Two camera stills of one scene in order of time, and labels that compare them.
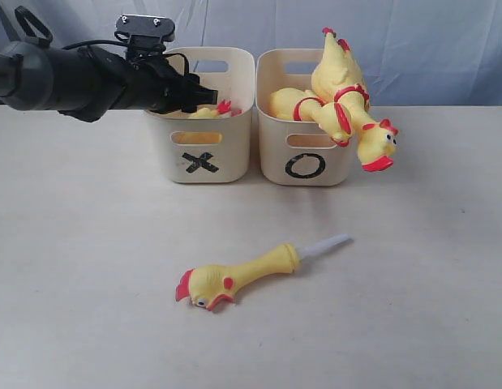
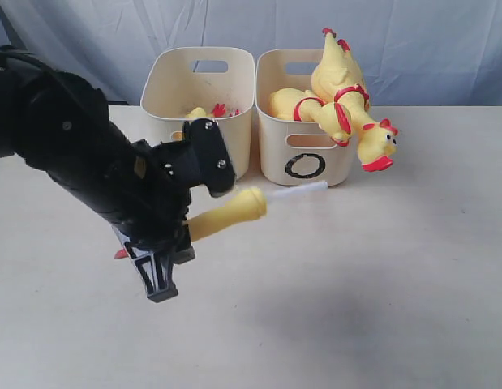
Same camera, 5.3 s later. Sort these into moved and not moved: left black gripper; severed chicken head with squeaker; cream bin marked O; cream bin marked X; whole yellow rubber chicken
Moved: severed chicken head with squeaker; left black gripper
Not moved: cream bin marked O; whole yellow rubber chicken; cream bin marked X
